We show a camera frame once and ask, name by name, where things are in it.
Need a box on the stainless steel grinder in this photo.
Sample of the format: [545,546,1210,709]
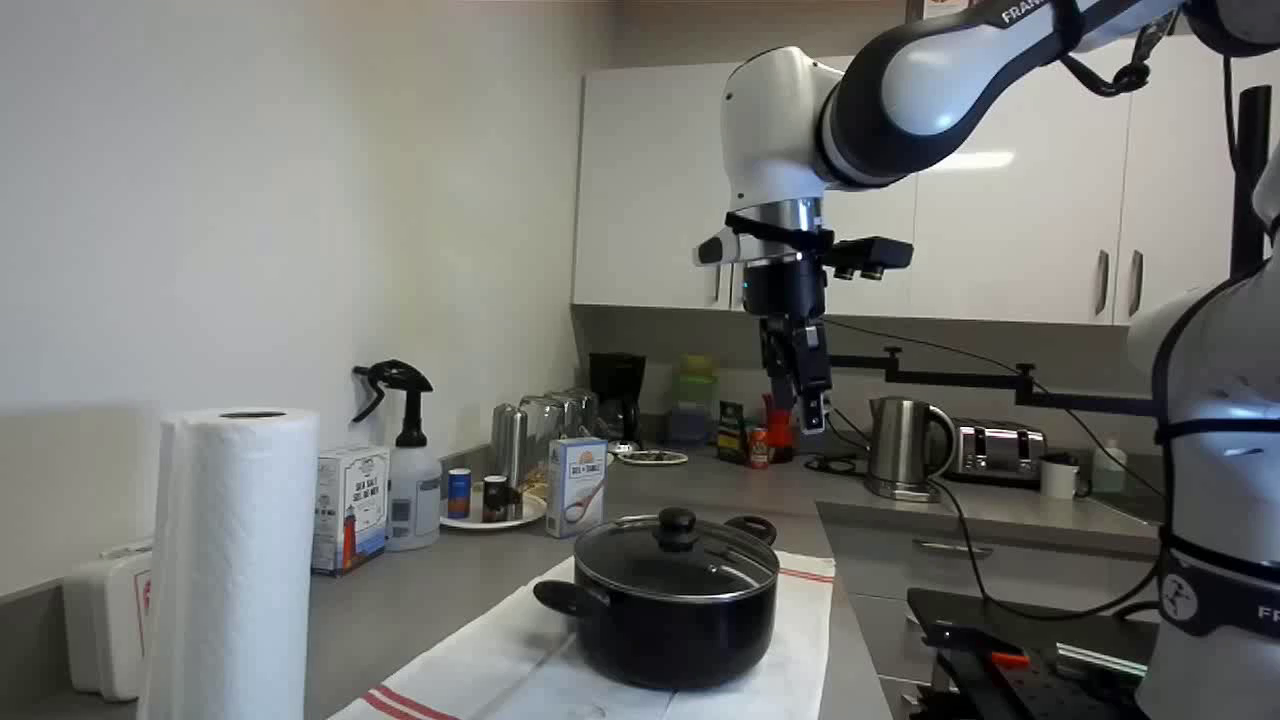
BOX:
[528,391,569,472]
[489,401,531,493]

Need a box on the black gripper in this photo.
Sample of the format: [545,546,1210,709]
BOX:
[740,257,837,439]

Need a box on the small flat dish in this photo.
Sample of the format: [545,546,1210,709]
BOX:
[618,442,696,472]

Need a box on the green translucent container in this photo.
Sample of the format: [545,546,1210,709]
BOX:
[668,350,720,446]

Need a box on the stainless steel kettle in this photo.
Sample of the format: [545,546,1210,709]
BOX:
[865,391,964,503]

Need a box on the flat white box red print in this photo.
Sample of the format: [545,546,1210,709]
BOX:
[60,538,161,709]

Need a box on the white spray bottle black trigger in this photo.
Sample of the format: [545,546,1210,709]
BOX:
[347,355,449,555]

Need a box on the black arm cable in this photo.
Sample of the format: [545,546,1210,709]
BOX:
[1045,0,1192,101]

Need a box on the blue and white carton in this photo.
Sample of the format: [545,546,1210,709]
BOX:
[545,430,612,538]

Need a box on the silver toaster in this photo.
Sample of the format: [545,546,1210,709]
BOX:
[949,416,1052,487]

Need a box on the small jar with blue lid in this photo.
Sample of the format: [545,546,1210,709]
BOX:
[446,463,478,525]

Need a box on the glass lid with black knob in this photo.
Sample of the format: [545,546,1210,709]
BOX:
[572,503,785,608]

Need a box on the black support pillar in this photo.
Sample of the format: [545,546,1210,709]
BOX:
[1230,83,1278,284]

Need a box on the white carton with red figure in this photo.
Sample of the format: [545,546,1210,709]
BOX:
[312,442,394,581]

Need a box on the white towel with red stripes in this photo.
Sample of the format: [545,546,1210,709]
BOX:
[330,546,841,720]

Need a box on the white wall cabinet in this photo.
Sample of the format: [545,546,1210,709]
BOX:
[572,50,1280,331]

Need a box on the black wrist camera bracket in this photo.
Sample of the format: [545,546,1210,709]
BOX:
[696,207,920,284]

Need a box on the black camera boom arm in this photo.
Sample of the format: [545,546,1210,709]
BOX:
[829,343,1163,420]

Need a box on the white paper towel roll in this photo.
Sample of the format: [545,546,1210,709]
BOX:
[138,405,323,720]

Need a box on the white mug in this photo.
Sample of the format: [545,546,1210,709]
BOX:
[1036,450,1083,503]

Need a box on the dark yellow labelled jar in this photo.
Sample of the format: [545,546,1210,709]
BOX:
[714,396,751,466]

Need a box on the black kettle cable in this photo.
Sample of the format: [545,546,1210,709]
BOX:
[927,477,1167,627]

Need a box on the black coffee maker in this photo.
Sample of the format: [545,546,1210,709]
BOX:
[583,348,651,442]

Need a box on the black cooking pot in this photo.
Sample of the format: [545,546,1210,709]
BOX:
[531,511,785,694]

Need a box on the red bottle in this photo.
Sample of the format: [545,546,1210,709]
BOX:
[761,391,802,463]

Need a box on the small dark jar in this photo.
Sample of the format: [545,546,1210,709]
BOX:
[479,472,521,525]

